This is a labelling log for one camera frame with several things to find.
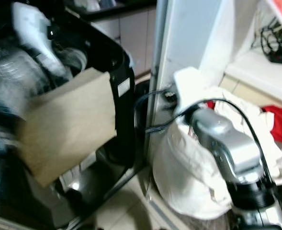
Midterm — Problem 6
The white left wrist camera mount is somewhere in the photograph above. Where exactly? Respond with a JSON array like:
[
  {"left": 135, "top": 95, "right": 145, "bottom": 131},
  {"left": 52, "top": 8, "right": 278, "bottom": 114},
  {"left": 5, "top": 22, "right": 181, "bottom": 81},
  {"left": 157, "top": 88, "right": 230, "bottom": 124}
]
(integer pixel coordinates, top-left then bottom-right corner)
[{"left": 11, "top": 2, "right": 69, "bottom": 80}]

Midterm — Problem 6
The black top-loading washing machine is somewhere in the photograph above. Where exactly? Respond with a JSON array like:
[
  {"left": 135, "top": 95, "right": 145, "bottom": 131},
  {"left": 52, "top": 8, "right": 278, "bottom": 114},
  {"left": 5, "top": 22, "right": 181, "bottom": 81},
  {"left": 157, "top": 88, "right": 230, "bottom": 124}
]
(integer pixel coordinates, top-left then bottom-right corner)
[{"left": 0, "top": 0, "right": 136, "bottom": 230}]

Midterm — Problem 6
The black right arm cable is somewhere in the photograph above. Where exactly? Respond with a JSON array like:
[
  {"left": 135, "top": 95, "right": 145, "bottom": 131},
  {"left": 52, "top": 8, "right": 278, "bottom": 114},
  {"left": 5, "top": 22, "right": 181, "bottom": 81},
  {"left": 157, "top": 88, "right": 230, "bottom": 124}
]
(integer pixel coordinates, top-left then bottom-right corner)
[{"left": 134, "top": 90, "right": 278, "bottom": 187}]

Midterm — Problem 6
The white upright panel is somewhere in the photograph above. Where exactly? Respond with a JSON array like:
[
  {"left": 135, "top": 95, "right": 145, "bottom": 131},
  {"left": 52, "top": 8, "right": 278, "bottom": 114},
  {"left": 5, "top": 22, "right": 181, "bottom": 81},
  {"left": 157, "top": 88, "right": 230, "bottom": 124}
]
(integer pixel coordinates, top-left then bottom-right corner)
[{"left": 146, "top": 0, "right": 237, "bottom": 159}]

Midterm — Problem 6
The red cloth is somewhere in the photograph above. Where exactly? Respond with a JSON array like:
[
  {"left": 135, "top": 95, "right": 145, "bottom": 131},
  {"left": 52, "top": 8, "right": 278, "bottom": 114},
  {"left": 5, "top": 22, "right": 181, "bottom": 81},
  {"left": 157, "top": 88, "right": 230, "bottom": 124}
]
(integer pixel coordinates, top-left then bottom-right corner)
[{"left": 263, "top": 105, "right": 282, "bottom": 143}]

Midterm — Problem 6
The white ledge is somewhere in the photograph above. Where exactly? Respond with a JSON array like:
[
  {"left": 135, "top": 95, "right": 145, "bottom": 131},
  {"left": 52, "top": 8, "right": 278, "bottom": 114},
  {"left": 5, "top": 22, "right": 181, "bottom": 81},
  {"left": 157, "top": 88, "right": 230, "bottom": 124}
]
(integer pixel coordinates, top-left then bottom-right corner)
[{"left": 225, "top": 48, "right": 282, "bottom": 106}]

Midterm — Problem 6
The beige cabinet with dark top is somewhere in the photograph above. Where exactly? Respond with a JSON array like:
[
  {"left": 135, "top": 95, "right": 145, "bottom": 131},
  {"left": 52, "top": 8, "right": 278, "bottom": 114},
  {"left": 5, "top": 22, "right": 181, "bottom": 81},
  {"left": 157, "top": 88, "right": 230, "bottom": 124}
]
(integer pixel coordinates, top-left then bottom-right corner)
[{"left": 79, "top": 0, "right": 160, "bottom": 77}]

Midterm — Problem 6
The tan brown cloth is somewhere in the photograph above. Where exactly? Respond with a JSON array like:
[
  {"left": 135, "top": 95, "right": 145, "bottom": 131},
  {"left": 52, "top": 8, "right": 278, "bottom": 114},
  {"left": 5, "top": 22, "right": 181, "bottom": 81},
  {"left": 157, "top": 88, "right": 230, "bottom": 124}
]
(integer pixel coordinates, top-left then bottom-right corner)
[{"left": 16, "top": 67, "right": 117, "bottom": 187}]

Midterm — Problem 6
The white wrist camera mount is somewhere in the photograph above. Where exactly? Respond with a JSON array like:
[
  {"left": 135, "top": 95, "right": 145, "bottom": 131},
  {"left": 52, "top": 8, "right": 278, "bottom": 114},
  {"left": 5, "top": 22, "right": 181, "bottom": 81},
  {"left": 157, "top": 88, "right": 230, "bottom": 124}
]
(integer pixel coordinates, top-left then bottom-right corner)
[
  {"left": 11, "top": 2, "right": 69, "bottom": 80},
  {"left": 173, "top": 67, "right": 208, "bottom": 111}
]

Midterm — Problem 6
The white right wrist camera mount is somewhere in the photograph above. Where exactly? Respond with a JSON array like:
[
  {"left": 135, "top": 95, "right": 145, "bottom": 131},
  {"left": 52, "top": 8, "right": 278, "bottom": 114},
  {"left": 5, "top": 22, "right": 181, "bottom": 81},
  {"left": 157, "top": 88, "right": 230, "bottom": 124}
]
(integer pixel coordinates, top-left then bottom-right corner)
[{"left": 173, "top": 67, "right": 208, "bottom": 111}]

